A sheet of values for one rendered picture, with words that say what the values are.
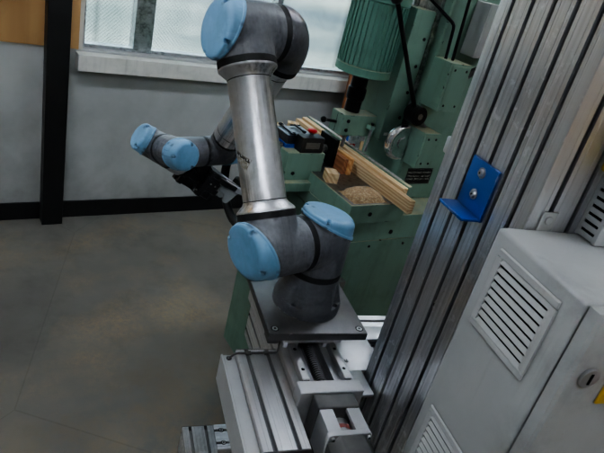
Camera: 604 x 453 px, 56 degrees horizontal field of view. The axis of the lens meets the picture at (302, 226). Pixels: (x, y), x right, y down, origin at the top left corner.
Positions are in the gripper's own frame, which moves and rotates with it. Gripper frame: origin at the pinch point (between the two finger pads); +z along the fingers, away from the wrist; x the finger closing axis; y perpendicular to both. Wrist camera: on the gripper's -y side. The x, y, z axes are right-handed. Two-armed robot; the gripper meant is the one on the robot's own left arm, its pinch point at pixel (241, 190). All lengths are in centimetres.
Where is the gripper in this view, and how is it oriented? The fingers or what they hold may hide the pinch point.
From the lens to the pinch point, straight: 165.9
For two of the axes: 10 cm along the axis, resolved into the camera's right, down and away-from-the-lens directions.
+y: -6.2, 7.8, 1.1
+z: 6.1, 3.9, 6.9
